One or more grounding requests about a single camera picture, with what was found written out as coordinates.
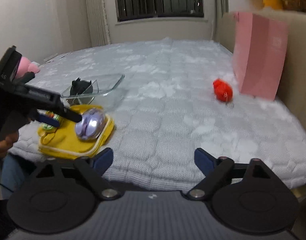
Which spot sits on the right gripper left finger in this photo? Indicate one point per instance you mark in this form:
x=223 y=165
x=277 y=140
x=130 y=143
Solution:
x=92 y=169

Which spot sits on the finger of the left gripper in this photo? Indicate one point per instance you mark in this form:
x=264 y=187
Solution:
x=50 y=119

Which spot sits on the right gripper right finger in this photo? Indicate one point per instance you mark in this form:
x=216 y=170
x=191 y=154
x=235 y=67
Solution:
x=217 y=172

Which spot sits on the colourful small toy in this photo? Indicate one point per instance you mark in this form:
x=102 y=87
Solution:
x=50 y=128

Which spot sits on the yellow container lid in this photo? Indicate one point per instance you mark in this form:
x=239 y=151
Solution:
x=64 y=143

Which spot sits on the black cat figurine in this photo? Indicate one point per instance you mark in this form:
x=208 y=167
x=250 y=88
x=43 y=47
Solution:
x=79 y=87

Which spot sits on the clear glass container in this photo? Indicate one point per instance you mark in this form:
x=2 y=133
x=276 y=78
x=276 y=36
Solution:
x=105 y=90

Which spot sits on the purple computer mouse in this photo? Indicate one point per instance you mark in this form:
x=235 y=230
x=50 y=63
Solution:
x=92 y=124

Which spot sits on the person's left hand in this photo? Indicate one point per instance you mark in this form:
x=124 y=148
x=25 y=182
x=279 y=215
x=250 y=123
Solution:
x=8 y=143

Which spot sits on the pink plush toy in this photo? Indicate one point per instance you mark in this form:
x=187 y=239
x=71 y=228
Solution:
x=25 y=66

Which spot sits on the red plush toy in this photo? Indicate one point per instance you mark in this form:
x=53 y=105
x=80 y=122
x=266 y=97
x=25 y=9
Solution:
x=222 y=90

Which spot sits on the grey quilted bedspread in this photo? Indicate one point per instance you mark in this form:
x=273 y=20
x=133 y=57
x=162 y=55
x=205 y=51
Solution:
x=167 y=109

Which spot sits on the beige curtain left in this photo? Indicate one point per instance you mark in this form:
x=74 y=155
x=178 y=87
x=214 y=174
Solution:
x=98 y=24

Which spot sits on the pink paper bag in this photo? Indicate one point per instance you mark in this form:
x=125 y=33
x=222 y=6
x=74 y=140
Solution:
x=259 y=54

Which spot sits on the yellow plush duck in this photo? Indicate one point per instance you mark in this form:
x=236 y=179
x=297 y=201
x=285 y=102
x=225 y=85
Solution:
x=273 y=4

